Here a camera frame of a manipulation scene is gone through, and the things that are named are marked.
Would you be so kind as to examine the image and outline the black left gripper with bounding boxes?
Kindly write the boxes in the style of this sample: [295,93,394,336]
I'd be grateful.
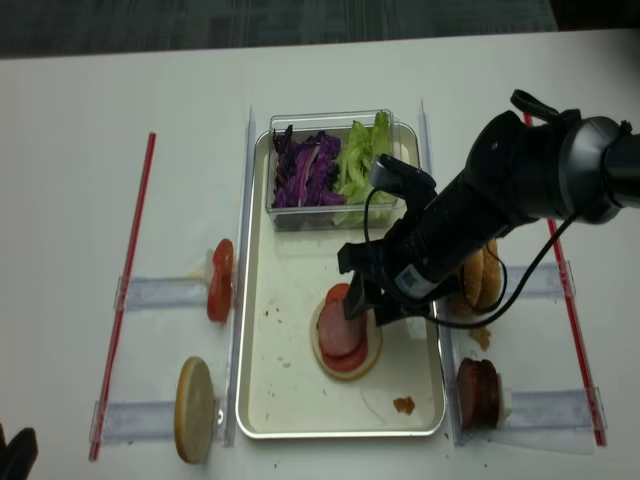
[0,427,38,480]

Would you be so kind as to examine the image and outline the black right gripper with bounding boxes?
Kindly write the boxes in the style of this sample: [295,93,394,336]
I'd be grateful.
[337,219,433,325]

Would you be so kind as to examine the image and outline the pink ham slice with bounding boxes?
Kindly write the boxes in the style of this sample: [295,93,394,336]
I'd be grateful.
[317,300,366,357]

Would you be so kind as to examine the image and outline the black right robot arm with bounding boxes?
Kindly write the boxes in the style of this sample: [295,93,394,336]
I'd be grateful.
[338,90,639,325]

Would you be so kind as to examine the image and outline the green lettuce leaves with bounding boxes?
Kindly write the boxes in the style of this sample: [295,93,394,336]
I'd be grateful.
[333,111,392,227]

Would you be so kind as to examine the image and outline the upright meat patties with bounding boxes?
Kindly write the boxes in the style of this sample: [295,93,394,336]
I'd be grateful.
[456,358,501,431]

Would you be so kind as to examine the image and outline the upright tomato slices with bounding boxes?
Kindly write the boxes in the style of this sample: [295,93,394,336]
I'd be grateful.
[207,238,234,323]

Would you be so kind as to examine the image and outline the bottom bun on tray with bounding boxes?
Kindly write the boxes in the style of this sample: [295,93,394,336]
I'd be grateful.
[310,305,383,382]

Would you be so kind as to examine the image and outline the silver metal tray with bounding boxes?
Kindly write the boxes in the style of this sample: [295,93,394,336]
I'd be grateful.
[235,133,446,439]

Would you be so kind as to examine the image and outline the brown crumb on tray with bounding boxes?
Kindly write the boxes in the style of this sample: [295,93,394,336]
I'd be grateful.
[393,396,415,416]

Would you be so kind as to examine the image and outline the sesame bun front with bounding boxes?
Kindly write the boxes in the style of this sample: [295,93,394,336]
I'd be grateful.
[448,250,484,316]

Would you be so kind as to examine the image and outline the sesame bun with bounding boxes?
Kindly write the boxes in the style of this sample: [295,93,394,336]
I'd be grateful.
[448,250,484,316]
[476,239,502,309]

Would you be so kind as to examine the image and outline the brown crumb on table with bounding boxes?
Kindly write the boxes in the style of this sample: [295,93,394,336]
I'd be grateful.
[468,327,492,351]

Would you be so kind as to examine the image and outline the sesame bun rear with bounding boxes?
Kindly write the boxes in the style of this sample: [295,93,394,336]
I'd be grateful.
[476,239,502,309]

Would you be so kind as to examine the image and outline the purple cabbage leaves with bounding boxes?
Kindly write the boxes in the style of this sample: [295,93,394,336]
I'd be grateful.
[271,125,346,209]

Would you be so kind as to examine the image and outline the clear plastic salad container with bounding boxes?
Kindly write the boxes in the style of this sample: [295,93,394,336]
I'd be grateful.
[265,109,402,231]

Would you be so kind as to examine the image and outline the upright pale bun half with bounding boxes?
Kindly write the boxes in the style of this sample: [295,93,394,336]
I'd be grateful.
[174,356,215,464]

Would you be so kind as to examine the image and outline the right red strip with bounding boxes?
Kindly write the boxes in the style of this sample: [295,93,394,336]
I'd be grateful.
[522,112,609,447]

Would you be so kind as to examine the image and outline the red strip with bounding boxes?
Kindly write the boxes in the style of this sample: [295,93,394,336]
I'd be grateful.
[88,132,156,463]
[522,112,609,447]

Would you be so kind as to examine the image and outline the left red strip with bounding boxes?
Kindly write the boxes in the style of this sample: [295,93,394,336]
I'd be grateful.
[88,132,156,463]

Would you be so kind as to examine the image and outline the right long clear rail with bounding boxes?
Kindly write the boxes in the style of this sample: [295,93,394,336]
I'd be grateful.
[418,99,464,447]

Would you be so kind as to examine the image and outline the long clear rail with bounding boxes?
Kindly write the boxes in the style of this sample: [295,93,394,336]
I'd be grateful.
[418,99,464,447]
[221,107,256,448]

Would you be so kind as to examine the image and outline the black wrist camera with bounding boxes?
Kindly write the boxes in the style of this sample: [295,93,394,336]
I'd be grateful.
[369,154,437,206]

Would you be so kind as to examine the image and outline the left lower clear rail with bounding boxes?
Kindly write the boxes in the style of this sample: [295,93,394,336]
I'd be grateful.
[88,397,226,445]

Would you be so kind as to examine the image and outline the left long clear rail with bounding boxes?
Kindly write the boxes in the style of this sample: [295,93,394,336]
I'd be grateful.
[221,107,256,448]

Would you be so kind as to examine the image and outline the right upper clear rail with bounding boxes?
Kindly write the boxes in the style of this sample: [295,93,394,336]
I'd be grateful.
[499,261,576,301]

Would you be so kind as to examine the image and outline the left upper clear rail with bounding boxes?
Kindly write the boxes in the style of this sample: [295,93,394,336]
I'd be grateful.
[114,277,209,312]

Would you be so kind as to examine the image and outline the right lower clear rail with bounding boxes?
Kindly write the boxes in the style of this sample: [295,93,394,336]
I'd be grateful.
[504,387,608,431]

